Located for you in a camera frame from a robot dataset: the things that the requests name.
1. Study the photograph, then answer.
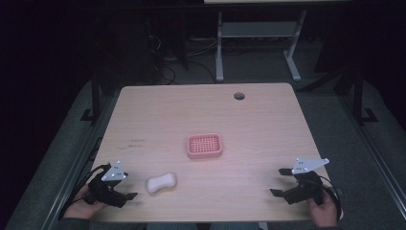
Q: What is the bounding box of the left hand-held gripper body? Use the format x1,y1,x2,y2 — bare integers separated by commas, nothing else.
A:
83,160,128,209

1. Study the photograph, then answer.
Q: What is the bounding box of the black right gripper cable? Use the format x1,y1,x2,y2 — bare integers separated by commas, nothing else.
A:
314,174,343,221

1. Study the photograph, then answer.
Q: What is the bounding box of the person's left hand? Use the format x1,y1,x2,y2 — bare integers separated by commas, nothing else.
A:
62,183,108,220

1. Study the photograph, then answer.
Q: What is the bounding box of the person's right hand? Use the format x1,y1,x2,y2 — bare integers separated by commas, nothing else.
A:
307,186,343,229

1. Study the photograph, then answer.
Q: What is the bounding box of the white desk frame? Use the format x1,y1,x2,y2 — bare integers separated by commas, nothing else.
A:
204,0,352,83

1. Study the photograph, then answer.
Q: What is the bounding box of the black metal stand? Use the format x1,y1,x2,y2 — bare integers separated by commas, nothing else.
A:
79,70,103,127
350,67,379,126

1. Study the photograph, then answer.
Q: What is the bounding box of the pink soap dish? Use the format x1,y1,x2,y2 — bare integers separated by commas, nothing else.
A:
186,132,224,160

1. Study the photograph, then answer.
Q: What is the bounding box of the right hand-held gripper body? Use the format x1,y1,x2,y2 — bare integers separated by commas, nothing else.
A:
282,157,330,206

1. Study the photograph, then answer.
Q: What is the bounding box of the tangle of floor cables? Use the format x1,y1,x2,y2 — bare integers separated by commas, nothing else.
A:
145,33,218,86

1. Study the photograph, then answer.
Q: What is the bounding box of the white soap bar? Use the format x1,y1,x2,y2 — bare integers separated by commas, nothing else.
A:
146,172,178,195

